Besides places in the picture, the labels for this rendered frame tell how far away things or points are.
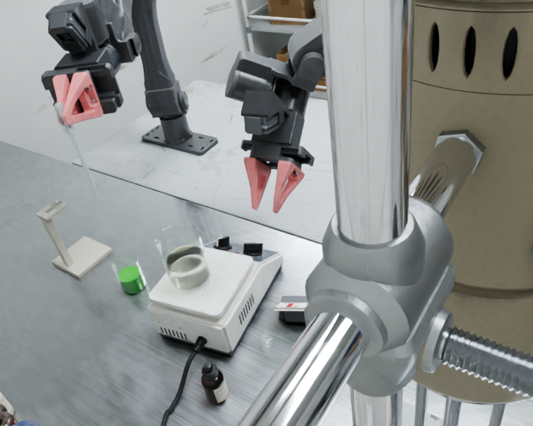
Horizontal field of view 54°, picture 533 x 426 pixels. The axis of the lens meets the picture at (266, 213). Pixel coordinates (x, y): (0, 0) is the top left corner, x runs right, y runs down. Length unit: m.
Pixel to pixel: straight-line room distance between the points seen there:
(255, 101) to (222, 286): 0.26
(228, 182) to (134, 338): 0.41
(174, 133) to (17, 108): 1.05
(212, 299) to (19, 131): 1.59
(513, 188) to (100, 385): 0.71
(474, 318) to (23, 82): 2.08
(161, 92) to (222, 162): 0.20
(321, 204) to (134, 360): 0.44
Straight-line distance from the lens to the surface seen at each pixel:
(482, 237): 0.19
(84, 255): 1.02
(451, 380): 0.25
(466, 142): 0.16
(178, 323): 0.77
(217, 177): 1.13
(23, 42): 2.20
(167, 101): 1.20
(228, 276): 0.76
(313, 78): 0.78
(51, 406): 0.83
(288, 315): 0.78
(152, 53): 1.18
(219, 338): 0.74
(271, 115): 0.72
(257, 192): 0.81
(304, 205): 1.00
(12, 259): 1.11
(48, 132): 2.29
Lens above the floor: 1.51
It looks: 38 degrees down
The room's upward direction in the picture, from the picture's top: 10 degrees counter-clockwise
